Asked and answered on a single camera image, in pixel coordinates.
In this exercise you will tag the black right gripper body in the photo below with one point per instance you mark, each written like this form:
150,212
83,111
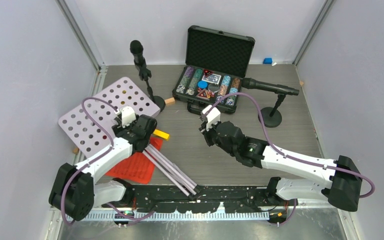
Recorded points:
212,138

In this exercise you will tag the small yellow block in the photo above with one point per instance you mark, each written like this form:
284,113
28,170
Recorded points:
161,134

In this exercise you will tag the black round-base mic stand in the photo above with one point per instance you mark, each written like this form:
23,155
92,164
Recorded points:
145,74
271,116

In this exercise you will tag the small wooden block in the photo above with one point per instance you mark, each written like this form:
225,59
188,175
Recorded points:
170,101

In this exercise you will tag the red triangle token upper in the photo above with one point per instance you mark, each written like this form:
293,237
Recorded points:
207,72

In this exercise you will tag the black microphone plain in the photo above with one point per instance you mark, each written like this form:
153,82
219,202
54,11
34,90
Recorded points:
250,83

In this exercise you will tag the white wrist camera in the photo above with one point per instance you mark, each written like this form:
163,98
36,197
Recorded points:
125,116
210,116

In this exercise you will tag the wooden block on rail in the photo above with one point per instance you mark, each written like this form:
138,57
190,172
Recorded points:
75,150

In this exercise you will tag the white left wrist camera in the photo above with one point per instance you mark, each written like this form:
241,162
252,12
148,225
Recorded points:
125,116

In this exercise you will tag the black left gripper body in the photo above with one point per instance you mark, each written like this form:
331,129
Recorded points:
119,127

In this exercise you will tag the red triangle token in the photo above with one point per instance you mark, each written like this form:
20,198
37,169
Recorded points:
207,72
204,94

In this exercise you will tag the red sheet music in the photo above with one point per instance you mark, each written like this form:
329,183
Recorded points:
137,168

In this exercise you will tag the silver dealer button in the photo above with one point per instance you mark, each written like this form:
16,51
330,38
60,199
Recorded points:
212,87

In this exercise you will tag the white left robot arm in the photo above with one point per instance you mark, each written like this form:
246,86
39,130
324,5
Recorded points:
75,190

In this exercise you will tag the blue playing card deck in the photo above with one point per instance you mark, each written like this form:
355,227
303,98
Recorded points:
212,79

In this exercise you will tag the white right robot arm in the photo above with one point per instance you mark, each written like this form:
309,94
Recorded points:
336,181

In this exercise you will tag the blue round chip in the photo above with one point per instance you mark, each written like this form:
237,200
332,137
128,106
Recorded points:
202,84

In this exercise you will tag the black poker chip case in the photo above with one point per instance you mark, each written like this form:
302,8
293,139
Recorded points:
226,54

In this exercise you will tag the small blue block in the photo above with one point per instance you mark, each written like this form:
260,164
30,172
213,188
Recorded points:
267,61

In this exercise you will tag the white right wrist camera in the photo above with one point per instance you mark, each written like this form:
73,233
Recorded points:
210,116

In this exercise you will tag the lilac tripod music stand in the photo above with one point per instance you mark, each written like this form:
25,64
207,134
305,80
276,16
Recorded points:
90,128

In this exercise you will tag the red triangle token lower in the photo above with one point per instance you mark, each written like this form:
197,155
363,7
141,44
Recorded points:
204,94

